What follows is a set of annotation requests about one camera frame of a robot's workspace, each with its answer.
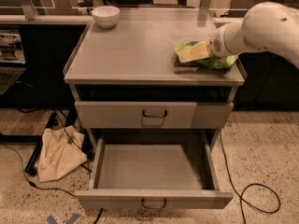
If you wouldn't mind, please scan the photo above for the open middle grey drawer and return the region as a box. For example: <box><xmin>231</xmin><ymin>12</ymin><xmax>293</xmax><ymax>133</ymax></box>
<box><xmin>76</xmin><ymin>140</ymin><xmax>233</xmax><ymax>209</ymax></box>

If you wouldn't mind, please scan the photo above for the black cable on floor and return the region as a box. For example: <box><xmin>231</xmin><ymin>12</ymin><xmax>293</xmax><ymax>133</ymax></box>
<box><xmin>0</xmin><ymin>109</ymin><xmax>105</xmax><ymax>224</ymax></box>
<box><xmin>219</xmin><ymin>131</ymin><xmax>282</xmax><ymax>224</ymax></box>

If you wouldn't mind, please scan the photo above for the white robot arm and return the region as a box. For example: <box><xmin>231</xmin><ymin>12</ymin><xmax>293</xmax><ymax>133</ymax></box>
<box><xmin>174</xmin><ymin>2</ymin><xmax>299</xmax><ymax>69</ymax></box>

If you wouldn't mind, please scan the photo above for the white ceramic bowl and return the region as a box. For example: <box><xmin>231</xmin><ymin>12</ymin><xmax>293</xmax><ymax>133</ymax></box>
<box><xmin>92</xmin><ymin>6</ymin><xmax>120</xmax><ymax>28</ymax></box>

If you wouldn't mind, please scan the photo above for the grey metal drawer cabinet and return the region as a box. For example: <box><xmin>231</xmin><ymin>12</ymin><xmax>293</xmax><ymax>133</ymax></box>
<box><xmin>64</xmin><ymin>8</ymin><xmax>247</xmax><ymax>145</ymax></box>

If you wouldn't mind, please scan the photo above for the white horizontal rail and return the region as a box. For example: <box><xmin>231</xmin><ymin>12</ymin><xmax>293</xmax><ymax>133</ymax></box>
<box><xmin>0</xmin><ymin>10</ymin><xmax>242</xmax><ymax>29</ymax></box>

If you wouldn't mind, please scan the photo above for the black cable on floor left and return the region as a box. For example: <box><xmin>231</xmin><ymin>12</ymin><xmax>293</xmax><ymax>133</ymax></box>
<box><xmin>0</xmin><ymin>109</ymin><xmax>105</xmax><ymax>224</ymax></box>

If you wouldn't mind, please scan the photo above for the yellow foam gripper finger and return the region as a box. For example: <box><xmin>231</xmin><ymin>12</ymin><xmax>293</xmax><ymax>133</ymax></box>
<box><xmin>178</xmin><ymin>42</ymin><xmax>211</xmax><ymax>63</ymax></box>

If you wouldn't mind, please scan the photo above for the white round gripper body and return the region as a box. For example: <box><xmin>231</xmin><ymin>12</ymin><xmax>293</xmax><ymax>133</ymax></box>
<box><xmin>209</xmin><ymin>23</ymin><xmax>246</xmax><ymax>57</ymax></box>

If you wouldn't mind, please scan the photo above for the black cable on floor right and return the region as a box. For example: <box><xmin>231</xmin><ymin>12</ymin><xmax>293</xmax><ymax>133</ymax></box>
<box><xmin>219</xmin><ymin>131</ymin><xmax>282</xmax><ymax>224</ymax></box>

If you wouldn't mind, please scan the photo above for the black table leg base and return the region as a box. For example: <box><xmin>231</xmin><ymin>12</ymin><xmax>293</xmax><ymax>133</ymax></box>
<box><xmin>0</xmin><ymin>112</ymin><xmax>60</xmax><ymax>177</ymax></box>

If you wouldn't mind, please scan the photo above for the green rice chip bag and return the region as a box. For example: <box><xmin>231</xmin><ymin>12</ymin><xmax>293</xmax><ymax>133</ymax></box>
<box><xmin>174</xmin><ymin>44</ymin><xmax>238</xmax><ymax>69</ymax></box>

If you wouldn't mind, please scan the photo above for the beige cloth tote bag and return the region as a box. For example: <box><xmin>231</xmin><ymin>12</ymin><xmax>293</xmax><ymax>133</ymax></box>
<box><xmin>37</xmin><ymin>126</ymin><xmax>87</xmax><ymax>182</ymax></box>

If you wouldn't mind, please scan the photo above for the closed upper grey drawer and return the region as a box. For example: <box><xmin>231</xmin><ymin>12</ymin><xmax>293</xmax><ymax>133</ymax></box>
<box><xmin>75</xmin><ymin>102</ymin><xmax>233</xmax><ymax>129</ymax></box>

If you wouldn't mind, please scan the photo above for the laptop computer at left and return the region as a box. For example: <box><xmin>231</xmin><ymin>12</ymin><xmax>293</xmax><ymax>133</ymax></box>
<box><xmin>0</xmin><ymin>25</ymin><xmax>27</xmax><ymax>95</ymax></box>

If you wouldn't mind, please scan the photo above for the blue tape cross on floor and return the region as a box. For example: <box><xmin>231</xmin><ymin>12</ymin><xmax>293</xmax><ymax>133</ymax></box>
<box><xmin>46</xmin><ymin>214</ymin><xmax>80</xmax><ymax>224</ymax></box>

